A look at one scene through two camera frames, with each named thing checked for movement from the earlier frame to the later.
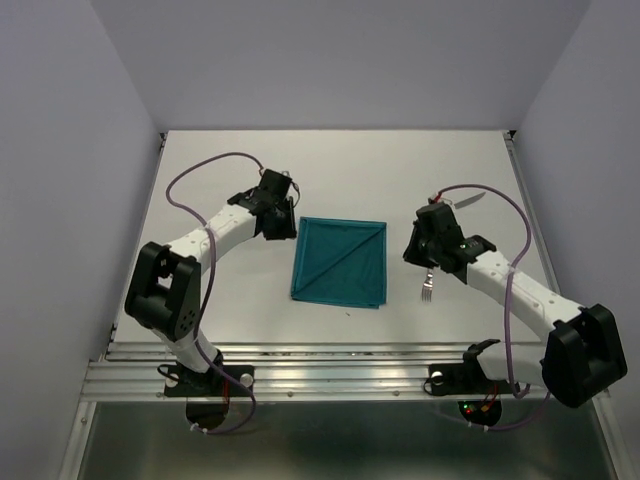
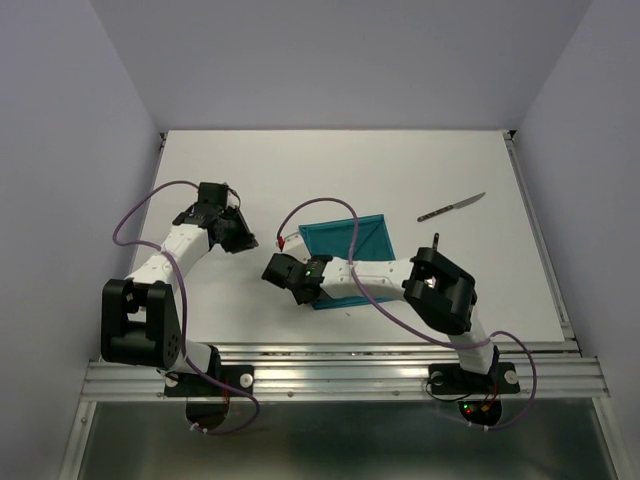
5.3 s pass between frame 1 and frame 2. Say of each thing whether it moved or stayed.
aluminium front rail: stayed
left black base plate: stayed
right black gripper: moved
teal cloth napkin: stayed
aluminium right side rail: stayed
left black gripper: moved
